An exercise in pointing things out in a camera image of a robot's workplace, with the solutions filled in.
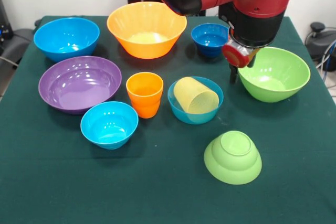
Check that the dark grey seat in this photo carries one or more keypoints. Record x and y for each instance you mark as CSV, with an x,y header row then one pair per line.
x,y
21,40

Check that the yellow cup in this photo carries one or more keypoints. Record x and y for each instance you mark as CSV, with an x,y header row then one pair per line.
x,y
194,95

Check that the small light blue bowl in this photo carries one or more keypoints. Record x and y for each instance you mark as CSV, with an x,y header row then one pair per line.
x,y
109,127

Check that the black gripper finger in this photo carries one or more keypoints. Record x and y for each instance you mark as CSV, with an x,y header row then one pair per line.
x,y
251,61
234,74

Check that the orange cup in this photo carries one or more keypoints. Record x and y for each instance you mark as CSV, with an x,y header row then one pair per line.
x,y
144,103

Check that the dark green tablecloth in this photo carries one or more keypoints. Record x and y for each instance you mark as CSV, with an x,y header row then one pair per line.
x,y
183,195

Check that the large blue bowl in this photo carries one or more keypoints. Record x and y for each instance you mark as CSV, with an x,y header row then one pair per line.
x,y
65,37

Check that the large orange bowl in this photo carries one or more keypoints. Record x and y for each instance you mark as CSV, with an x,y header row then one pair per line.
x,y
147,32

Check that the large green bowl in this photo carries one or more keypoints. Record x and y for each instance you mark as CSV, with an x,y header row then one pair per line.
x,y
275,77

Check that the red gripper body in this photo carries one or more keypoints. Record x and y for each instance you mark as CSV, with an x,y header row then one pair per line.
x,y
235,55

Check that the small green bowl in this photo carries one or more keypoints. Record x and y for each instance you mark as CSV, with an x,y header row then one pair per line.
x,y
233,161

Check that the purple bowl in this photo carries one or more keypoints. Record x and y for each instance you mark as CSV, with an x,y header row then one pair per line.
x,y
78,85

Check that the small dark blue bowl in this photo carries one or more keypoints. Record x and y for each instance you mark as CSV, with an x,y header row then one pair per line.
x,y
208,40

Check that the black electronic device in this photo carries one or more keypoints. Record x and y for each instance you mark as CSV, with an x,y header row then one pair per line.
x,y
5,30

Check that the translucent blue ridged bowl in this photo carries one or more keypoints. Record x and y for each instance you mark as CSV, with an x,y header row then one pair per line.
x,y
197,119

